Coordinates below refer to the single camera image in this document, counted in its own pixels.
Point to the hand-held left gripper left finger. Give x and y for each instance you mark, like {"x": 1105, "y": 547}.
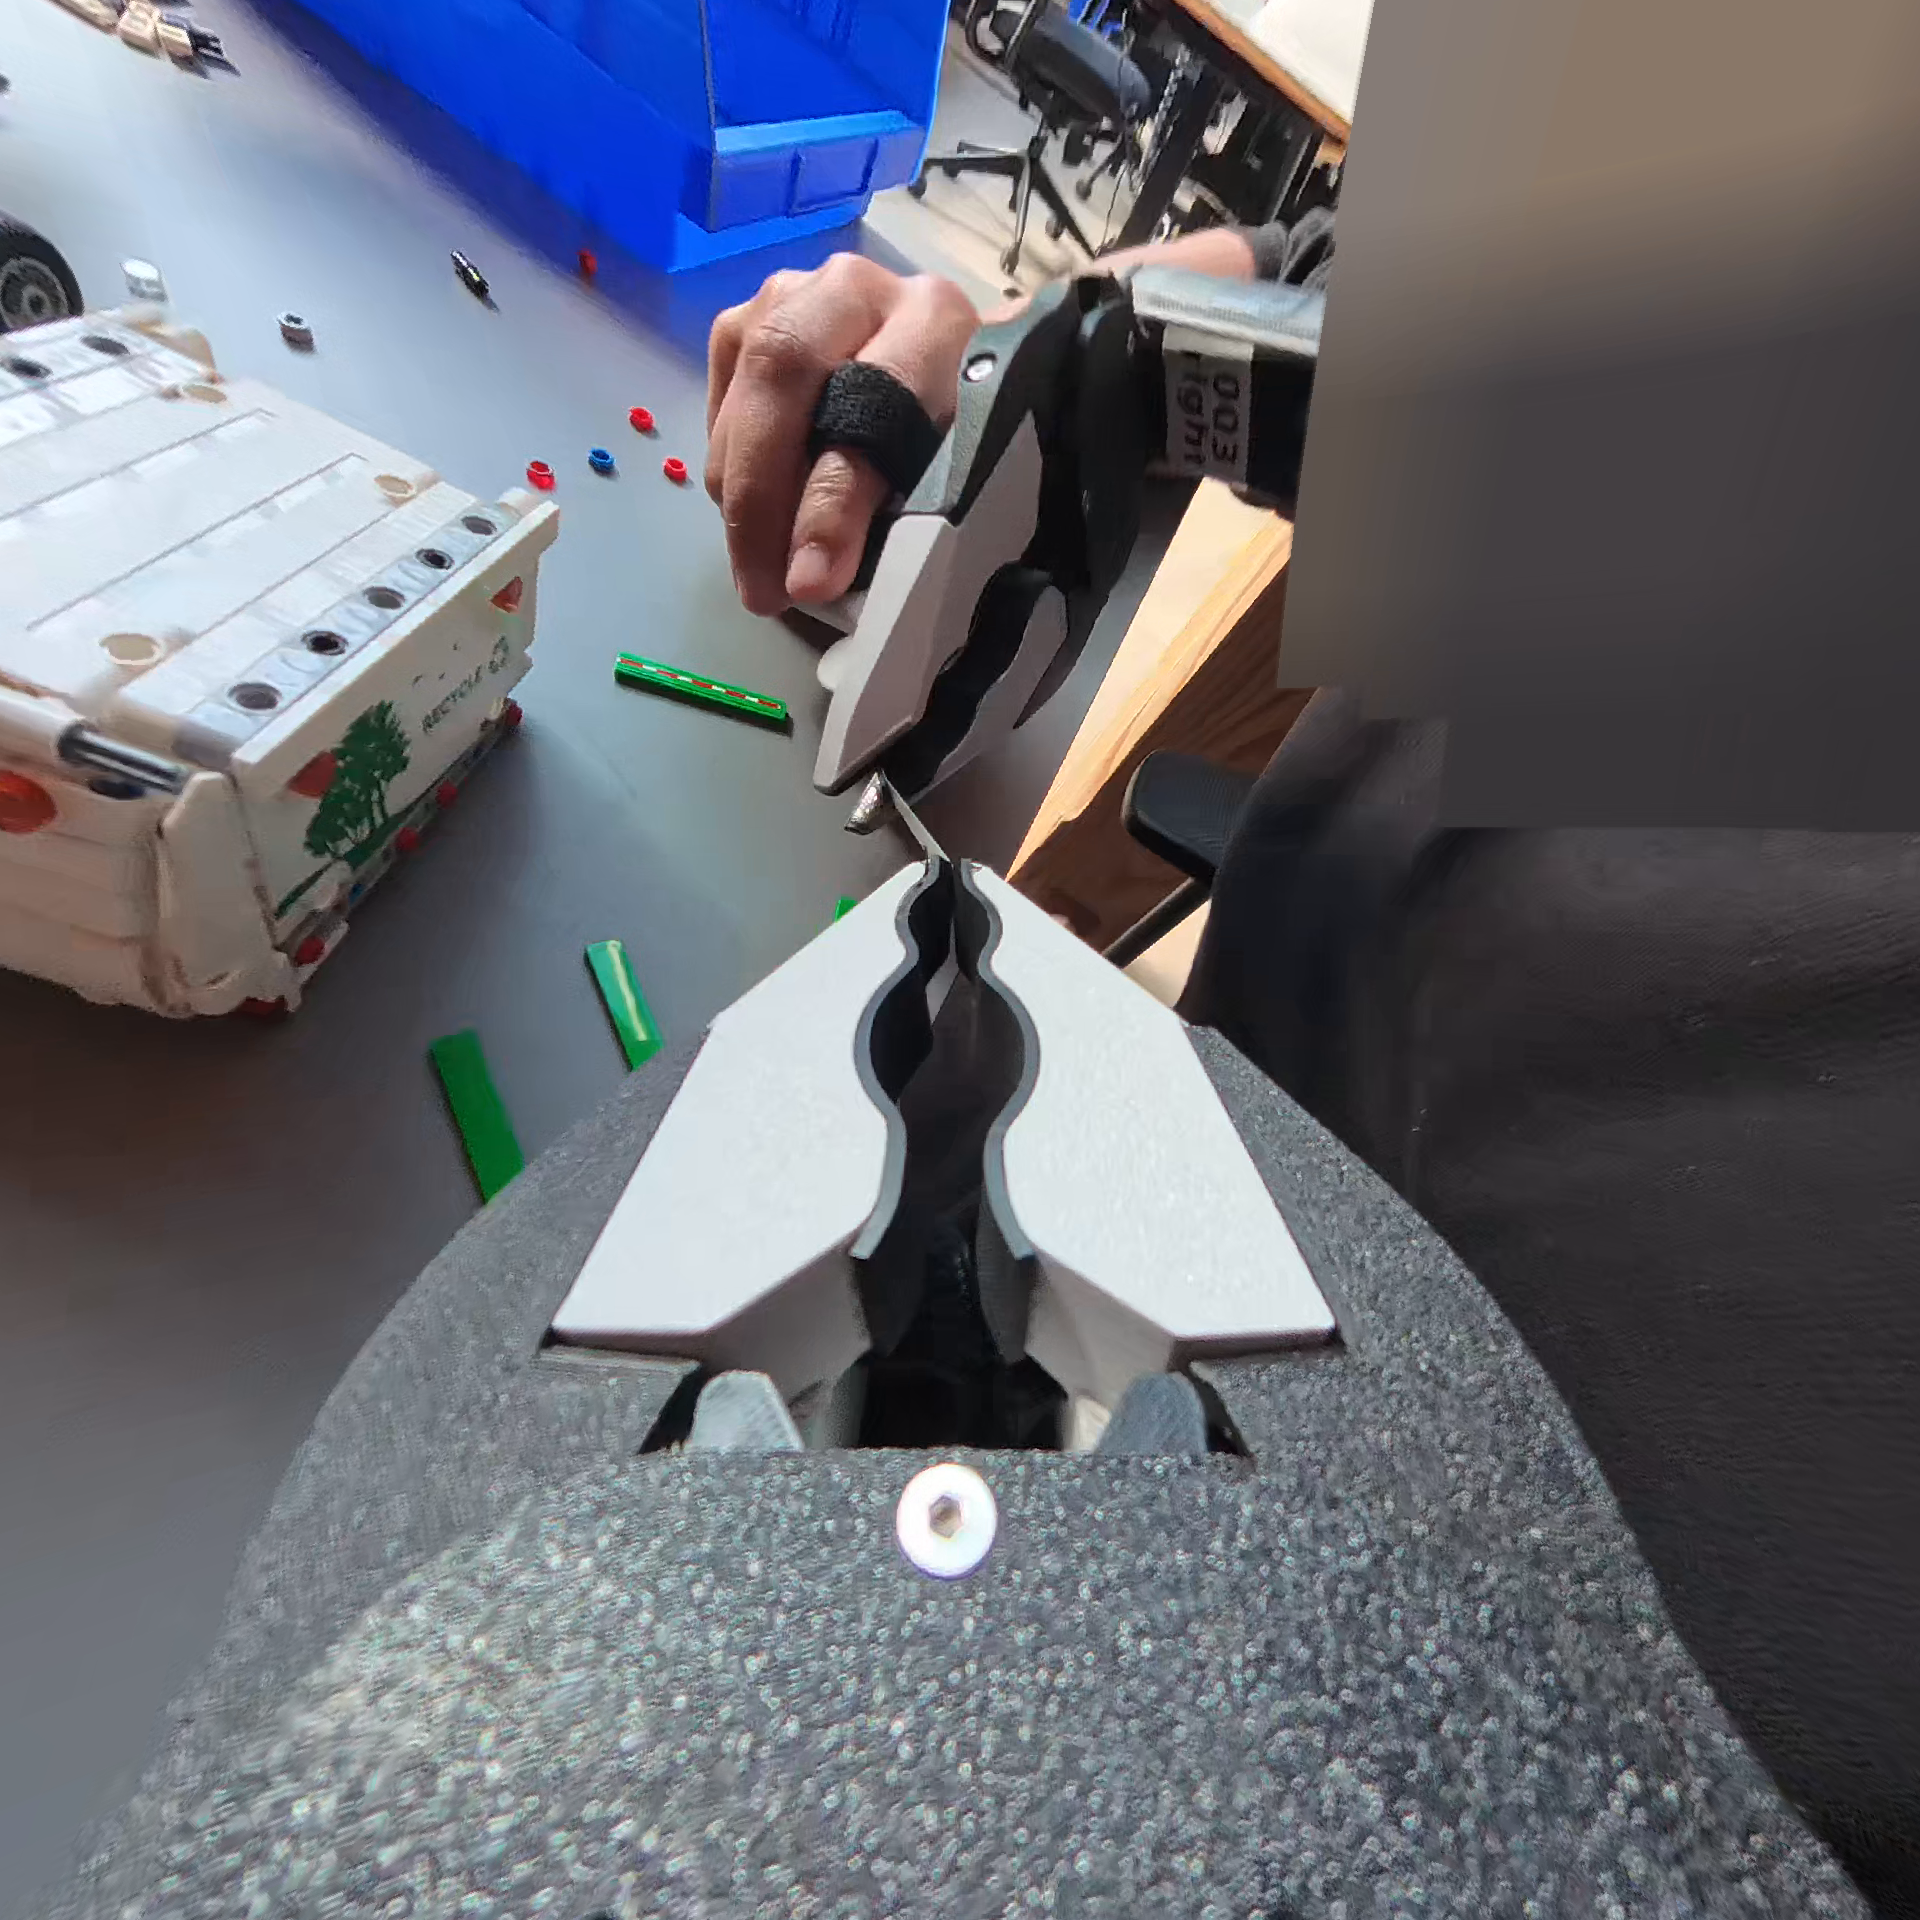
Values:
{"x": 733, "y": 1185}

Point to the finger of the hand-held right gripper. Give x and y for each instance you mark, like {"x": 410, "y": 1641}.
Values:
{"x": 914, "y": 629}
{"x": 1020, "y": 676}

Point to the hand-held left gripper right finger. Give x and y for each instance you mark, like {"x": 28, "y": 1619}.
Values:
{"x": 1154, "y": 1202}

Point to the white sticker strip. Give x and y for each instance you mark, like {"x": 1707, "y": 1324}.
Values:
{"x": 916, "y": 822}

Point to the long green lego tile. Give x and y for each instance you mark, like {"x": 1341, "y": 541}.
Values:
{"x": 475, "y": 1115}
{"x": 620, "y": 1003}

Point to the green striped lego tile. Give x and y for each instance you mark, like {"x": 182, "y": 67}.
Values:
{"x": 701, "y": 692}

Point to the black lego pin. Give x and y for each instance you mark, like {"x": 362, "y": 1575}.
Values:
{"x": 474, "y": 275}

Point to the white lego truck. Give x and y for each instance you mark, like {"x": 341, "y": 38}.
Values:
{"x": 225, "y": 645}

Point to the light grey round lego piece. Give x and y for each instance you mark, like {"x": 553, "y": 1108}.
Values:
{"x": 141, "y": 278}

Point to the black lego wheel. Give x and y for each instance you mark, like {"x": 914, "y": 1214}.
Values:
{"x": 30, "y": 278}

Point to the tan lego pieces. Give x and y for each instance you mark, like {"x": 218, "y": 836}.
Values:
{"x": 149, "y": 31}

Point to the person's right hand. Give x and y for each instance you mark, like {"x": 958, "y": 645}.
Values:
{"x": 779, "y": 390}

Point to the black chair armrest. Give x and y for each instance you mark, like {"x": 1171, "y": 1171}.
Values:
{"x": 1185, "y": 819}

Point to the black office chair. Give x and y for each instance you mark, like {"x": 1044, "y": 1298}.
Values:
{"x": 1065, "y": 107}

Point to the white desk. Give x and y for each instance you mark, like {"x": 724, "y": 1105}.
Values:
{"x": 1275, "y": 60}

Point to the person's dark grey clothing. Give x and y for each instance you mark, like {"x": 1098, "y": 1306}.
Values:
{"x": 1574, "y": 1202}

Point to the blue plastic bin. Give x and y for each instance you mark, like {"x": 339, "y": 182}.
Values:
{"x": 628, "y": 107}

